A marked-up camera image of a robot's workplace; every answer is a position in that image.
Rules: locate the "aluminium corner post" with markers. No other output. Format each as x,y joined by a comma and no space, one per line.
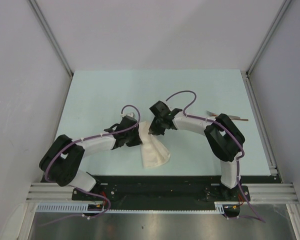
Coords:
38,13
268,36

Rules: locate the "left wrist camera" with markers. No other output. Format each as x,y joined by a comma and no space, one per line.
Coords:
128,120

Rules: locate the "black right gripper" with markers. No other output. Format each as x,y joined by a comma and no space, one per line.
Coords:
154,131

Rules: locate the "aluminium frame rail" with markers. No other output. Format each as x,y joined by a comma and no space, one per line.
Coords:
256,193

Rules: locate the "white slotted cable duct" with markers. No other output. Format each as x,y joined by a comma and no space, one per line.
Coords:
92,208

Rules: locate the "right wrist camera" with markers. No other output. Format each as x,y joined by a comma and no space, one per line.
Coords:
160,110

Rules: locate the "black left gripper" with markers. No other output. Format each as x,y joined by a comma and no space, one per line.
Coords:
137,141

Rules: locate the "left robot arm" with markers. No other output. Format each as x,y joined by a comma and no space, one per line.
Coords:
62,161

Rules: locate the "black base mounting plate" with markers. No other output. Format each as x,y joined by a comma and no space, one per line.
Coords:
143,201

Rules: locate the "silver metal fork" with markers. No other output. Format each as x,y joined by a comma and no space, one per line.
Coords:
212,114

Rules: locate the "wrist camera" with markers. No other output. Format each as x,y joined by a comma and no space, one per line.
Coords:
128,120
160,110

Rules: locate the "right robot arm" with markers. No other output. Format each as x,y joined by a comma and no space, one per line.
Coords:
224,138

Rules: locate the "white cloth napkin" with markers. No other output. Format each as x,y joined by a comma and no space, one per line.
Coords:
153,152

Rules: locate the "right aluminium corner post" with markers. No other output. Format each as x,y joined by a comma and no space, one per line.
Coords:
268,36

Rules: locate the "left aluminium corner post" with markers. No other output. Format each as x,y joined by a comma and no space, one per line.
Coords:
38,13

